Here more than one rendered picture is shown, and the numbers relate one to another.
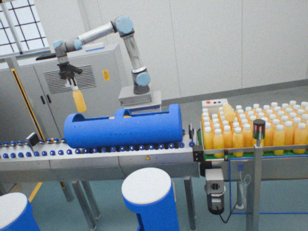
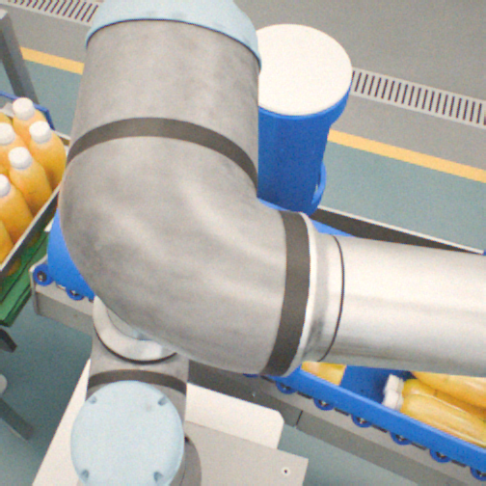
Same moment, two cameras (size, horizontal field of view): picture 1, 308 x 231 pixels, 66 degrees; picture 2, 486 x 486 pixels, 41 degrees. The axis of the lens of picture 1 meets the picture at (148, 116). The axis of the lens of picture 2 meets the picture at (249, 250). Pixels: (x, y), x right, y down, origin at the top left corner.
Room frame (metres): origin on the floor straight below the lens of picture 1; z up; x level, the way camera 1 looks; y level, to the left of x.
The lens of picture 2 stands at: (2.14, 0.14, 2.14)
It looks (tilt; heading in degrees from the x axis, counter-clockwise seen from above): 61 degrees down; 186
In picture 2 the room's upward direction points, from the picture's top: 6 degrees clockwise
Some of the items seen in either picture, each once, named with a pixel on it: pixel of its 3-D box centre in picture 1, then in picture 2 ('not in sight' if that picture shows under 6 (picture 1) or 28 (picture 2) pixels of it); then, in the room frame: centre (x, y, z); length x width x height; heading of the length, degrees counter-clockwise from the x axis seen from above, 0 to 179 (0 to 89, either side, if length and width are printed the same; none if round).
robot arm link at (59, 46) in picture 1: (60, 48); not in sight; (1.78, 0.52, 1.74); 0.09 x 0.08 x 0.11; 100
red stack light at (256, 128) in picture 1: (259, 126); not in sight; (1.10, -0.58, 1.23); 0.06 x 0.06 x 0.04
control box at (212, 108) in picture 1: (214, 107); not in sight; (1.77, -0.56, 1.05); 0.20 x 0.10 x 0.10; 77
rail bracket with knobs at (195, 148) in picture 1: (198, 153); not in sight; (1.33, -0.29, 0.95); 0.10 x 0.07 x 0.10; 167
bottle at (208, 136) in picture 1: (208, 141); (51, 161); (1.39, -0.38, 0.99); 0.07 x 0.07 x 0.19
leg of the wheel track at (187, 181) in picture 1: (190, 205); not in sight; (1.48, -0.21, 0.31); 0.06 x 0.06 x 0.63; 77
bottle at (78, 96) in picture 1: (79, 100); not in sight; (1.78, 0.51, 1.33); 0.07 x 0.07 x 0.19
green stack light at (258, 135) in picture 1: (258, 133); not in sight; (1.10, -0.58, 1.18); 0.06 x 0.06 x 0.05
